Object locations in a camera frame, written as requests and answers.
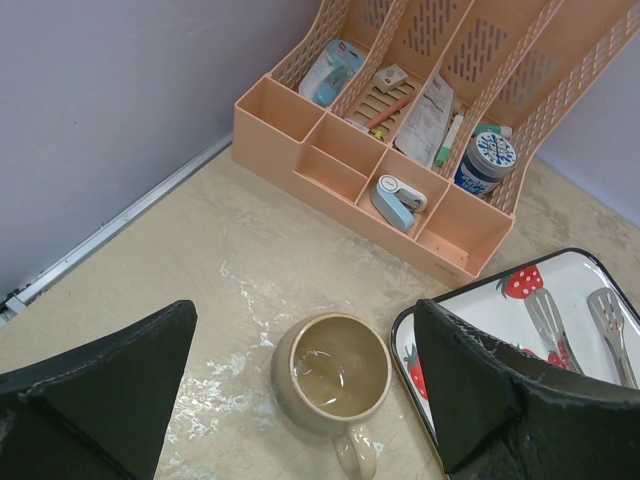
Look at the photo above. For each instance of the small boxed packets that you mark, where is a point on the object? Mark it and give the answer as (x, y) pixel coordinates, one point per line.
(389, 78)

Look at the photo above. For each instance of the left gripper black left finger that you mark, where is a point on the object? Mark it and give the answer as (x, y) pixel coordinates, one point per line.
(100, 410)

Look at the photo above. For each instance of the orange pencil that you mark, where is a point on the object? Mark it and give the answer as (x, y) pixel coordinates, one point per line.
(390, 110)

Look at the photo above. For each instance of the white sachet packet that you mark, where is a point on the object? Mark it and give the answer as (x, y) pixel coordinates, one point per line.
(424, 130)

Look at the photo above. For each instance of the pink desk organizer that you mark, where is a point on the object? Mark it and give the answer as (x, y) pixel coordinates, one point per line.
(516, 68)

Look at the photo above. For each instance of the blue white round tin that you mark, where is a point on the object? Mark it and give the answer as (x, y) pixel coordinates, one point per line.
(487, 160)

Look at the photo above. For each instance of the white strawberry tray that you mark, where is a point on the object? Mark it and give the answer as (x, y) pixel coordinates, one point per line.
(497, 306)

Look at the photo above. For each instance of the metal serving tongs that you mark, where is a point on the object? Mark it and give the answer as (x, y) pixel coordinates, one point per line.
(606, 312)

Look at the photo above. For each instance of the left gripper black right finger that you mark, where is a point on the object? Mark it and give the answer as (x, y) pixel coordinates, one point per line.
(499, 413)

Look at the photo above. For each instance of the blue white pouch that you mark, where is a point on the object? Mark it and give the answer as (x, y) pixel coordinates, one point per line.
(333, 69)

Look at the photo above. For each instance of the beige ceramic mug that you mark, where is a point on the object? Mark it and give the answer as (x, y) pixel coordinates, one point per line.
(330, 374)

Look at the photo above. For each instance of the green white marker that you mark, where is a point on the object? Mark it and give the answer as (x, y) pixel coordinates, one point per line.
(444, 151)

